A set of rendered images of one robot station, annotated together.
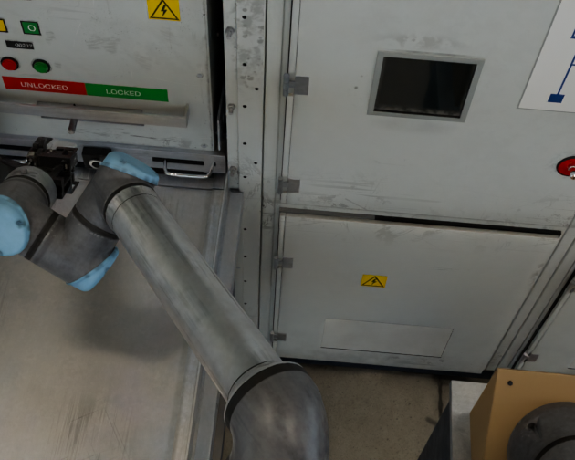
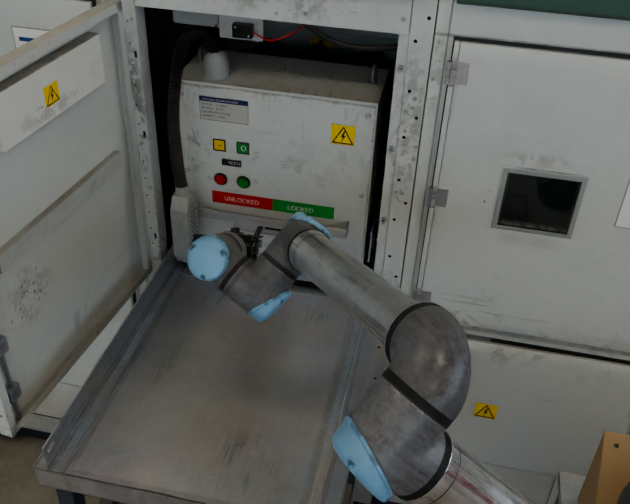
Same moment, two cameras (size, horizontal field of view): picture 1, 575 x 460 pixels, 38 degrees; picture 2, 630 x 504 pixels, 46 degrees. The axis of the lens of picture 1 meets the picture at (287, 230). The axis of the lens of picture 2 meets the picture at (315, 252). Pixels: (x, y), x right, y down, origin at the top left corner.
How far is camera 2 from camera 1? 0.50 m
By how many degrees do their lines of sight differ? 22
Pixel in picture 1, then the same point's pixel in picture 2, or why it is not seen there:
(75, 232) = (262, 267)
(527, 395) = not seen: outside the picture
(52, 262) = (241, 289)
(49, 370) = (214, 408)
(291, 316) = not seen: hidden behind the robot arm
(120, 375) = (271, 419)
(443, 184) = (551, 303)
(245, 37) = (402, 155)
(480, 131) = (583, 249)
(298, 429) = (448, 338)
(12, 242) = (214, 268)
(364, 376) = not seen: outside the picture
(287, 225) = not seen: hidden behind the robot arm
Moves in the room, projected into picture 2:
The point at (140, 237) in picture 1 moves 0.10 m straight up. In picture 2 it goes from (318, 253) to (320, 207)
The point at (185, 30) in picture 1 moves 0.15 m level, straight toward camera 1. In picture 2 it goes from (356, 154) to (359, 187)
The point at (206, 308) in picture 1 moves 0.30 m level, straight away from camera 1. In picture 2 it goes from (372, 281) to (363, 187)
